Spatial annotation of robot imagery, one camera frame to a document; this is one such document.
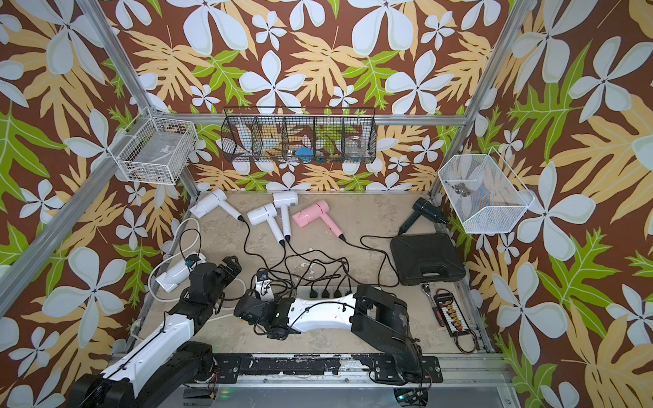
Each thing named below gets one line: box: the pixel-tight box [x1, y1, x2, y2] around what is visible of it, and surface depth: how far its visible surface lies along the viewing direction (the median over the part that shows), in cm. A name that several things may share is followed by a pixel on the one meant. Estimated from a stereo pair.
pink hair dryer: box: [292, 199, 343, 238], surface depth 109 cm
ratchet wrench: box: [420, 282, 446, 328], surface depth 86 cm
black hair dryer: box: [397, 197, 449, 235], surface depth 110 cm
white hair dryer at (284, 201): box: [272, 191, 299, 238], surface depth 113 cm
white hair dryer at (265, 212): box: [247, 203, 286, 243], surface depth 109 cm
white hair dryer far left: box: [189, 188, 242, 221], surface depth 113 cm
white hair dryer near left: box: [155, 252, 207, 294], surface depth 90 cm
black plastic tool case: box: [390, 232, 466, 286], surface depth 93 cm
